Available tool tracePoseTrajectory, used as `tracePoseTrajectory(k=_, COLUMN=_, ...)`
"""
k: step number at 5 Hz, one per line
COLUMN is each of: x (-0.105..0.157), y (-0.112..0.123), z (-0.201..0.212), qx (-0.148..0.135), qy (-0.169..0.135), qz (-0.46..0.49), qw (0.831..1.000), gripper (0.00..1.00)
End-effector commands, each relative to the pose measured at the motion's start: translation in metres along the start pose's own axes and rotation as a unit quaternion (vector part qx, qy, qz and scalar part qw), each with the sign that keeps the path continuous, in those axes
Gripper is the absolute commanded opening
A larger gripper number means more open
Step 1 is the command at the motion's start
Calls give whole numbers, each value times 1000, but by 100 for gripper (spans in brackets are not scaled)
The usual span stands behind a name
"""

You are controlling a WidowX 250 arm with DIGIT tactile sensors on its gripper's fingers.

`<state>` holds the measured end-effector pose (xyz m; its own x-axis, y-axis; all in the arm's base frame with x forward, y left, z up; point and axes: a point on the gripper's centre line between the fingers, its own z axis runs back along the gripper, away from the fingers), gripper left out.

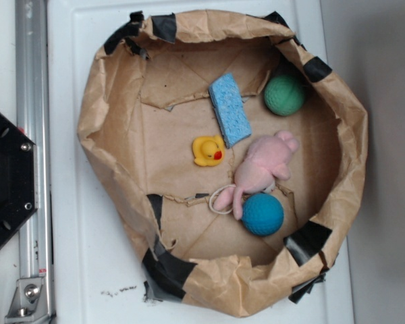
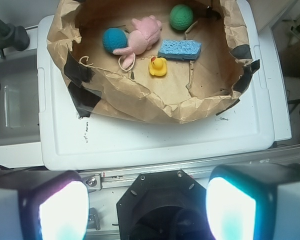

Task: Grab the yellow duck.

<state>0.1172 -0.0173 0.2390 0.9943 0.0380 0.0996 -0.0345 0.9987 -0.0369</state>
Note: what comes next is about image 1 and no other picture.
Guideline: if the blue dimpled ball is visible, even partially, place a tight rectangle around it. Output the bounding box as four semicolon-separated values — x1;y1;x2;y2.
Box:
242;193;284;236

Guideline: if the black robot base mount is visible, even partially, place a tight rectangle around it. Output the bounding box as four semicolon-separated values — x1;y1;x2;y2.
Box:
0;112;37;250

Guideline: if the aluminium extrusion rail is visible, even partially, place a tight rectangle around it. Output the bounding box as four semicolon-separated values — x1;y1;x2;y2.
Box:
5;1;56;323

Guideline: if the pink plush bunny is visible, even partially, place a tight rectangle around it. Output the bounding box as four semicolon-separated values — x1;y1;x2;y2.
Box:
209;130;300;220

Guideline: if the green dimpled ball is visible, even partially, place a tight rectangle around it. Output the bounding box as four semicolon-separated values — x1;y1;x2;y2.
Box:
264;74;306;116

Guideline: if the yellow rubber duck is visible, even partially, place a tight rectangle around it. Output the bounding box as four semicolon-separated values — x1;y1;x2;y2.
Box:
192;135;225;167

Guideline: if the brown paper bag bin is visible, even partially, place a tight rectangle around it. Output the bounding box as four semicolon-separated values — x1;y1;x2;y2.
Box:
78;9;368;317

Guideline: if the blue sponge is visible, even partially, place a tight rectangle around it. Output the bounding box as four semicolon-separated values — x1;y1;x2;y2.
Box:
209;73;252;149

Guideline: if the white tray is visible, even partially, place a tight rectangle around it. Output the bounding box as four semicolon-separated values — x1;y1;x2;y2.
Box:
46;0;356;324

